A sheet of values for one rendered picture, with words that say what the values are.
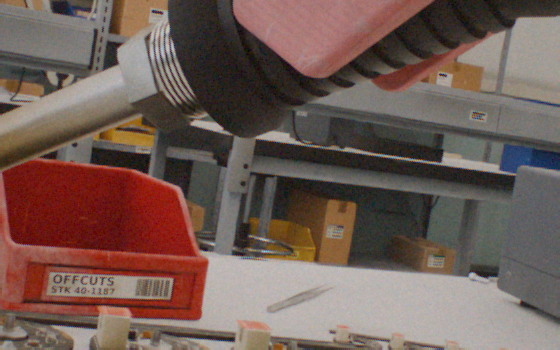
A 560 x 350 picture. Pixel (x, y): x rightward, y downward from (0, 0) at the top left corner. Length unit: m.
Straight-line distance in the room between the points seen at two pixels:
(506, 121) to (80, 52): 1.32
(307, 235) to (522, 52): 1.79
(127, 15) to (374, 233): 1.91
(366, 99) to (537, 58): 3.22
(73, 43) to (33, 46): 0.10
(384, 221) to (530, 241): 4.82
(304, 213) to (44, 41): 2.69
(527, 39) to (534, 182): 5.27
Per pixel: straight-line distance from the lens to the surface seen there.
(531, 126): 3.24
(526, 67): 5.98
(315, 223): 4.92
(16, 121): 0.16
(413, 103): 2.97
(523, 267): 0.72
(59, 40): 2.54
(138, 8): 4.40
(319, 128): 2.96
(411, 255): 5.25
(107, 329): 0.20
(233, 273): 0.66
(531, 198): 0.72
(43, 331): 0.21
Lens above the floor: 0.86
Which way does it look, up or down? 3 degrees down
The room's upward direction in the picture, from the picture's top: 9 degrees clockwise
